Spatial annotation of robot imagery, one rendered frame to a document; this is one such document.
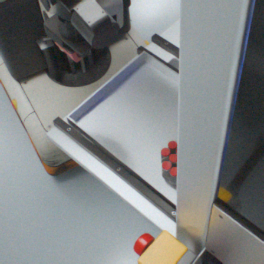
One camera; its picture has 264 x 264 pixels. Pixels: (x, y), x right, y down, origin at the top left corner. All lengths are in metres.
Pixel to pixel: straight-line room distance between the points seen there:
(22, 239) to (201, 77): 1.62
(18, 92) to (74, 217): 0.55
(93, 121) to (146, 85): 0.16
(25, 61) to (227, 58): 1.57
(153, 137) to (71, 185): 1.00
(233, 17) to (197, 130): 0.19
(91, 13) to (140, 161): 0.41
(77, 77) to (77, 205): 0.52
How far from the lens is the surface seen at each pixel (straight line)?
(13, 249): 2.00
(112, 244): 1.92
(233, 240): 0.72
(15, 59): 1.91
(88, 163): 1.07
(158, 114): 1.12
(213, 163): 0.56
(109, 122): 1.12
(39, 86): 1.99
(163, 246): 0.82
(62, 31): 0.88
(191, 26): 0.42
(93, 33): 0.77
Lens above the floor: 1.81
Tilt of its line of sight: 56 degrees down
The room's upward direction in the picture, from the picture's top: straight up
